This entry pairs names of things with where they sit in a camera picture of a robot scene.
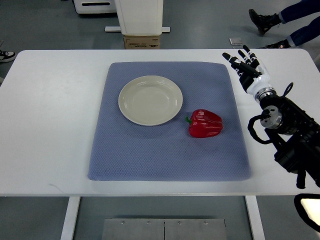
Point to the black boot lower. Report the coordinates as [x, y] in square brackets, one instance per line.
[283, 44]

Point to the small grey floor tile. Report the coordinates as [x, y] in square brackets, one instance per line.
[235, 41]

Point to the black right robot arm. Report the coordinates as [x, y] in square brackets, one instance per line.
[294, 134]

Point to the blue textured mat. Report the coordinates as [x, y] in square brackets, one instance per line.
[125, 151]

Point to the black white sneaker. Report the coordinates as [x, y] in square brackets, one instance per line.
[7, 56]

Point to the white cabinet with slot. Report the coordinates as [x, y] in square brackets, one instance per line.
[95, 6]

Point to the blue jeans leg lower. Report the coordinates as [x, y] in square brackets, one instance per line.
[305, 34]

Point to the white pedestal column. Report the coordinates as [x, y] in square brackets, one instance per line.
[139, 18]

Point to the black boot upper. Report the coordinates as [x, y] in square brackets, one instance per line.
[264, 22]

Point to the cream round plate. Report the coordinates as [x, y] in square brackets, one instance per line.
[150, 100]

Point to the cardboard box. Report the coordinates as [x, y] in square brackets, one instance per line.
[149, 42]

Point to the white left table leg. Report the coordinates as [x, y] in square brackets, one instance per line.
[70, 219]

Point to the blue jeans leg upper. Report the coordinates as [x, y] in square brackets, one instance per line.
[299, 10]

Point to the white right table leg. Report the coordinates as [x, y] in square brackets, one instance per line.
[254, 216]

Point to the red bell pepper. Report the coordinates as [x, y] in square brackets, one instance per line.
[204, 124]

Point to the blue jeans leg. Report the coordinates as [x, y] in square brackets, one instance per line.
[299, 10]
[305, 34]

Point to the black boot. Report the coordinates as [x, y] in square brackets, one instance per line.
[283, 44]
[264, 22]

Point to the grey metal floor plate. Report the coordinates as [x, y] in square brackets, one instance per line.
[163, 229]

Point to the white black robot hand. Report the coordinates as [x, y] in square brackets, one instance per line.
[253, 75]

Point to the white table leg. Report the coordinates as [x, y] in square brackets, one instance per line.
[70, 219]
[254, 216]

